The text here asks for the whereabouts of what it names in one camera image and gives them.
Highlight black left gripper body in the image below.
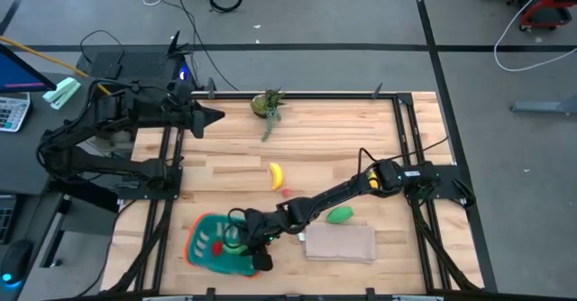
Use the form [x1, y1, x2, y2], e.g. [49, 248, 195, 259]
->
[167, 98, 199, 130]

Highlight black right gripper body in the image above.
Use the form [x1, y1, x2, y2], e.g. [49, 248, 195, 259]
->
[242, 208, 281, 251]

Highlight light green toy vegetable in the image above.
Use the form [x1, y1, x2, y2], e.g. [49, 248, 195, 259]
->
[223, 242, 251, 256]

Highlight yellow toy banana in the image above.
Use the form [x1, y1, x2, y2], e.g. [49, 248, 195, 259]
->
[269, 161, 286, 191]

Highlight potted succulent plant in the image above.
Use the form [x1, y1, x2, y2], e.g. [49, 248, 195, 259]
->
[250, 87, 288, 143]

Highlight black computer case with antennas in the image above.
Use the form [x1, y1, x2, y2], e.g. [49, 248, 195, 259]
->
[76, 30, 198, 91]

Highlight folded brown cloth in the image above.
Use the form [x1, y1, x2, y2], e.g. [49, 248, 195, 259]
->
[298, 222, 378, 265]

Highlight dark green toy vegetable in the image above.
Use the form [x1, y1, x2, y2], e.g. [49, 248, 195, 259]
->
[325, 205, 355, 225]

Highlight mint green stapler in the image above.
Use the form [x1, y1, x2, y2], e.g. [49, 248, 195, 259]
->
[41, 76, 83, 111]

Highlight dark grey desk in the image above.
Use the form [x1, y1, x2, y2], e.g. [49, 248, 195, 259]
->
[0, 70, 114, 301]

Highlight computer monitor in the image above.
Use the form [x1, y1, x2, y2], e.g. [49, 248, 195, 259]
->
[0, 43, 58, 95]

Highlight grey desk calculator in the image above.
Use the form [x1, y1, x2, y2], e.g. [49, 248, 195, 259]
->
[0, 91, 32, 133]

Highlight black keyboard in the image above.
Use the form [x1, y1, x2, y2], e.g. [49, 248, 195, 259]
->
[0, 194, 20, 245]

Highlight black computer mouse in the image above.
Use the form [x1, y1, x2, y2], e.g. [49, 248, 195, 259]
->
[0, 239, 35, 289]

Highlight grey desk foot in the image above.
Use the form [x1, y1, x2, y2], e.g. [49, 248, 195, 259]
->
[509, 95, 577, 115]

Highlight red and black cart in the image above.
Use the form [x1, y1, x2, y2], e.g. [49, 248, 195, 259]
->
[476, 0, 577, 32]

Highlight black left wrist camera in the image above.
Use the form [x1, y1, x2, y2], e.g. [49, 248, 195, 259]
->
[172, 79, 194, 102]

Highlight long black floor cable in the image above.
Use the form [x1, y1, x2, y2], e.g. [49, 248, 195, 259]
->
[168, 0, 241, 93]

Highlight thin black looped cable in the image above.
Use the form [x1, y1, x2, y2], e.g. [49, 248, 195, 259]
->
[79, 29, 125, 66]

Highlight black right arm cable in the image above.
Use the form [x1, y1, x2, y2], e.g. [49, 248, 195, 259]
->
[357, 135, 450, 177]

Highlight yellow cable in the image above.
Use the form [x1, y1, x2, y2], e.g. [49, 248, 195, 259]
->
[0, 34, 112, 96]

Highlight black aluminium table frame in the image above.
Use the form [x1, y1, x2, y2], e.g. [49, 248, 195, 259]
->
[101, 82, 497, 301]

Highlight long white cable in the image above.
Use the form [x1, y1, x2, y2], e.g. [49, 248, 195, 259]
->
[492, 0, 577, 74]

